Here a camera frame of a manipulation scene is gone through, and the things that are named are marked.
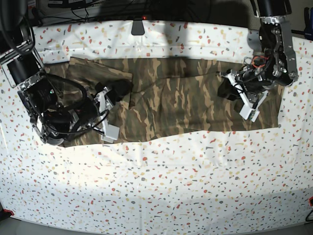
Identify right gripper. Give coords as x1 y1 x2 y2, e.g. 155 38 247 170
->
93 79 133 136

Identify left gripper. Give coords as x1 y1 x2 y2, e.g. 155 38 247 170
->
217 70 268 113

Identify camouflage T-shirt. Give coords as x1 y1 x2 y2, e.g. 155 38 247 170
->
45 57 284 143

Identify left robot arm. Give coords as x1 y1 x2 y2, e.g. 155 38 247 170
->
218 0 298 121

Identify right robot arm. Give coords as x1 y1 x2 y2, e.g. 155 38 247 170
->
0 0 133 145

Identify black power strip red light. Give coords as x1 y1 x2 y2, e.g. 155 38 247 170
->
95 15 153 22

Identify speckled white tablecloth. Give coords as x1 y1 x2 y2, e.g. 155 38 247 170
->
0 19 313 232

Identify red clamp left corner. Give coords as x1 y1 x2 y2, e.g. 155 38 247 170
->
3 209 14 216

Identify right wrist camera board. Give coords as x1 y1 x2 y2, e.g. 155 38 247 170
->
101 124 120 143

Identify black cables behind table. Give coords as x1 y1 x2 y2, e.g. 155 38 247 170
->
46 0 213 20

